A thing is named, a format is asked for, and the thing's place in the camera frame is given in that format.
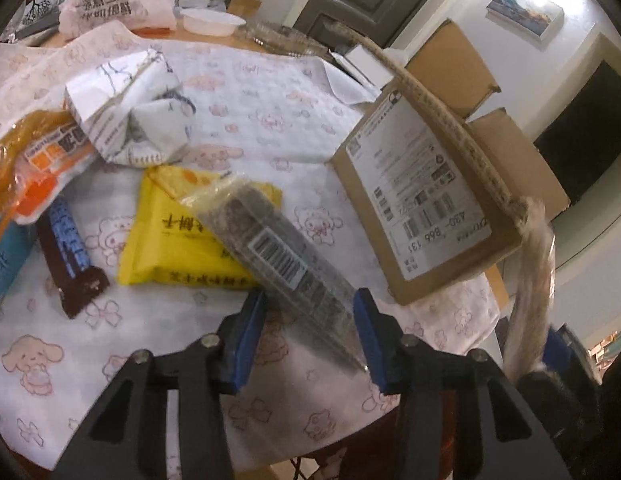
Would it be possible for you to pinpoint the orange and white snack packet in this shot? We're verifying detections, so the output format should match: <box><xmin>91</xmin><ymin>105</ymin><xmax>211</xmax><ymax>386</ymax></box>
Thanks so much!
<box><xmin>0</xmin><ymin>110</ymin><xmax>98</xmax><ymax>226</ymax></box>

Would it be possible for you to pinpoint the clear packet with barcode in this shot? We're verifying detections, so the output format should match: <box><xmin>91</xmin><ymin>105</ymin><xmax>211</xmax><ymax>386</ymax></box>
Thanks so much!
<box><xmin>180</xmin><ymin>175</ymin><xmax>369</xmax><ymax>373</ymax></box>

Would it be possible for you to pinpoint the yellow snack packet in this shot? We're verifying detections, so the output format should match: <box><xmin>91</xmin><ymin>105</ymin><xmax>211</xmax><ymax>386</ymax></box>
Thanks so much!
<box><xmin>115</xmin><ymin>165</ymin><xmax>284</xmax><ymax>291</ymax></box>

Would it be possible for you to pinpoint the dark window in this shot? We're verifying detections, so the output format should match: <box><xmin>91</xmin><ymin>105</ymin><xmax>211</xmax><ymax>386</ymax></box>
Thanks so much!
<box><xmin>533</xmin><ymin>60</ymin><xmax>621</xmax><ymax>206</ymax></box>

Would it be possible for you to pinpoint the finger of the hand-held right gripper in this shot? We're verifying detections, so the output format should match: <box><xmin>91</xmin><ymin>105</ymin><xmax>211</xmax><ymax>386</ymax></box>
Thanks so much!
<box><xmin>541</xmin><ymin>325</ymin><xmax>604</xmax><ymax>386</ymax></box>

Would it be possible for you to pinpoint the mountain canvas painting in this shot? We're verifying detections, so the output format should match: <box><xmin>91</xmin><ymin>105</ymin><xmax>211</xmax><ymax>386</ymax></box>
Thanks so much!
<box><xmin>485</xmin><ymin>0</ymin><xmax>565</xmax><ymax>43</ymax></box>

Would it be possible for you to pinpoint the white plastic shopping bag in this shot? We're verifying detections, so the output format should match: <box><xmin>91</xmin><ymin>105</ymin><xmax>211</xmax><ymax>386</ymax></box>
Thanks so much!
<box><xmin>58</xmin><ymin>0</ymin><xmax>178</xmax><ymax>41</ymax></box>

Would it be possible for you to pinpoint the small white box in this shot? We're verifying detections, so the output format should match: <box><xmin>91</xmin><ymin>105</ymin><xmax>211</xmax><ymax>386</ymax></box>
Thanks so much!
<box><xmin>335</xmin><ymin>45</ymin><xmax>386</xmax><ymax>86</ymax></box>

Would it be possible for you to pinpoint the blue snack packet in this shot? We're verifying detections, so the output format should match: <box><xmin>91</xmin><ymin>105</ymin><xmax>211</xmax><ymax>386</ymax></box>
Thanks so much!
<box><xmin>0</xmin><ymin>220</ymin><xmax>36</xmax><ymax>306</ymax></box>

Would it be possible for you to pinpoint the white crumpled printed packet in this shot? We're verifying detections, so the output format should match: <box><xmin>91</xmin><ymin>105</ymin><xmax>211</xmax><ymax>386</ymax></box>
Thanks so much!
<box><xmin>64</xmin><ymin>50</ymin><xmax>197</xmax><ymax>167</ymax></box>

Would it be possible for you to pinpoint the brown cardboard box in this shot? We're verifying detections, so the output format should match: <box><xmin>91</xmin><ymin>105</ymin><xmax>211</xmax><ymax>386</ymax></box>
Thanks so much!
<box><xmin>331</xmin><ymin>19</ymin><xmax>571</xmax><ymax>307</ymax></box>

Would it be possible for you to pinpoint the white plastic bowl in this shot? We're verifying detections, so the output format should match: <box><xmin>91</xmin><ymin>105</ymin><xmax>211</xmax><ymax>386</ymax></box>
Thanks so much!
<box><xmin>179</xmin><ymin>7</ymin><xmax>246</xmax><ymax>37</ymax></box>

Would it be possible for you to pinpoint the dark brown snack bar packet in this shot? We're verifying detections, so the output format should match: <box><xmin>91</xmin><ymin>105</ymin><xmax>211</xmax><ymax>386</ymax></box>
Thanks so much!
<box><xmin>35</xmin><ymin>195</ymin><xmax>111</xmax><ymax>320</ymax></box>

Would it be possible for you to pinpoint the clear plastic tray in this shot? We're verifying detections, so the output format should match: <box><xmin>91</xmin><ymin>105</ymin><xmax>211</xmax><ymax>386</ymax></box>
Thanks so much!
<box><xmin>235</xmin><ymin>20</ymin><xmax>331</xmax><ymax>58</ymax></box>

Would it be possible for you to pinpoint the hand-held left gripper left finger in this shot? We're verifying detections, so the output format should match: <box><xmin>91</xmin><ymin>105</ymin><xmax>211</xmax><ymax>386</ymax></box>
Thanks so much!
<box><xmin>50</xmin><ymin>288</ymin><xmax>268</xmax><ymax>480</ymax></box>

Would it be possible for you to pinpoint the beige snack packet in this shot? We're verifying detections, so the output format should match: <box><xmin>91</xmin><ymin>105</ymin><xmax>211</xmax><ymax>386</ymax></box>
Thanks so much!
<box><xmin>503</xmin><ymin>197</ymin><xmax>556</xmax><ymax>378</ymax></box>

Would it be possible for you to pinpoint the white pink-print tablecloth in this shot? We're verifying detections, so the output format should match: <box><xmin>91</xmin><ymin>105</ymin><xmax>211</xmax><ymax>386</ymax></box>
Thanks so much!
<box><xmin>0</xmin><ymin>25</ymin><xmax>501</xmax><ymax>461</ymax></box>

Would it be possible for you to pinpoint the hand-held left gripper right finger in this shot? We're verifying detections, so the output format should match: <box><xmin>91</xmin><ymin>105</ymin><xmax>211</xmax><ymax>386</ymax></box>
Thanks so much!
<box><xmin>353</xmin><ymin>287</ymin><xmax>574</xmax><ymax>480</ymax></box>

